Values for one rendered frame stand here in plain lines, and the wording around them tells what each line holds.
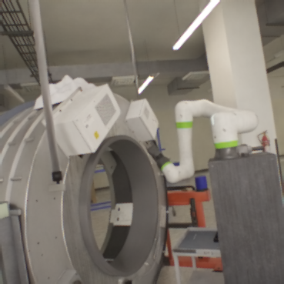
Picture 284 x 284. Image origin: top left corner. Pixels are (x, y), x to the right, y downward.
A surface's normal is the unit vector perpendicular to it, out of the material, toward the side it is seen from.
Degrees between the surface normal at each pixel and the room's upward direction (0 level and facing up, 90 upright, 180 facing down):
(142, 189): 89
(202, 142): 90
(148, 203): 74
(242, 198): 90
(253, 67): 90
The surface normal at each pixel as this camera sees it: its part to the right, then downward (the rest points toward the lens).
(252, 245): -0.27, 0.03
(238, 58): 0.25, -0.04
